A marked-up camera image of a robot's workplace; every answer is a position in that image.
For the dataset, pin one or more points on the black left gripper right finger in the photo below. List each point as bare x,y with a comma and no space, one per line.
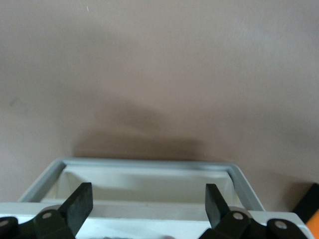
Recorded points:
214,206

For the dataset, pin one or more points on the white plastic drawer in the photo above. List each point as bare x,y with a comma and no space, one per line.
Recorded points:
149,184

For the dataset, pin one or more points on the orange button enclosure box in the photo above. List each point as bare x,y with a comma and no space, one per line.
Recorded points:
314,226

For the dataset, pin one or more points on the white drawer cabinet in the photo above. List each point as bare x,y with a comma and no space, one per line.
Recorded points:
149,226

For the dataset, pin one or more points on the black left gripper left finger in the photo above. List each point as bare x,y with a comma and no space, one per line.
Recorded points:
74,206

